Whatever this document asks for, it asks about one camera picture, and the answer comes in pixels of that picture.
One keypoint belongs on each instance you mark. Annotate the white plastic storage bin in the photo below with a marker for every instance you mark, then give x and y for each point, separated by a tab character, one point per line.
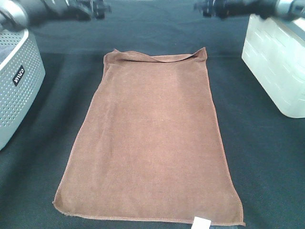
274	51

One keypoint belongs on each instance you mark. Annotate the grey towel in basket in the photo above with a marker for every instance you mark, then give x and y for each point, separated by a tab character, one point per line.
6	55

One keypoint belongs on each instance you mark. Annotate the black table cloth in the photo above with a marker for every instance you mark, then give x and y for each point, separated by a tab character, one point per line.
265	150

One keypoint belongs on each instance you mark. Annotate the grey perforated laundry basket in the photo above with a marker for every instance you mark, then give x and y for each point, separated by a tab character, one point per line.
20	81

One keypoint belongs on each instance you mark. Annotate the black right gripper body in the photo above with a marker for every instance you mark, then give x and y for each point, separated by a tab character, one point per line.
208	8

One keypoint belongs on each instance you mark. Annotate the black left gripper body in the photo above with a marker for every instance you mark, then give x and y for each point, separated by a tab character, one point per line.
85	10

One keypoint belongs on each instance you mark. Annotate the brown microfibre towel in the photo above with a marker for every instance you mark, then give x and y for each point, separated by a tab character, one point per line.
150	147

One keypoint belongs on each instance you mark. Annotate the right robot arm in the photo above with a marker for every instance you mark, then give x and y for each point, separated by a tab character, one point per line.
287	10

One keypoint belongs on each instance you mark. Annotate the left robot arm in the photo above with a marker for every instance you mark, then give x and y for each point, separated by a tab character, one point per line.
16	15

